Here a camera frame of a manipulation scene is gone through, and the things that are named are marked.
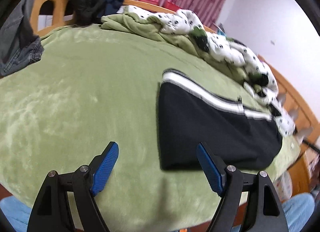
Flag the black pants with white stripe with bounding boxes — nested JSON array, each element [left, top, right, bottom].
[[157, 69, 283, 170]]

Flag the green fleece bed blanket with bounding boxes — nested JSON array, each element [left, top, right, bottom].
[[1, 24, 265, 231]]

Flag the white patterned duvet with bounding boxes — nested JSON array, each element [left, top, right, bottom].
[[100, 6, 296, 138]]

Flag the light blue sleeve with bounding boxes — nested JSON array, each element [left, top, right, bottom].
[[1, 193, 315, 231]]

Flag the grey jeans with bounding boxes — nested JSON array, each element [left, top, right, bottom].
[[1, 0, 44, 77]]

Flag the navy blue garment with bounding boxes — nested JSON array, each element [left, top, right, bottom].
[[97, 0, 124, 18]]

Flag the wooden bed frame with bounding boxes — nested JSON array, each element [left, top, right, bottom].
[[30, 0, 319, 195]]

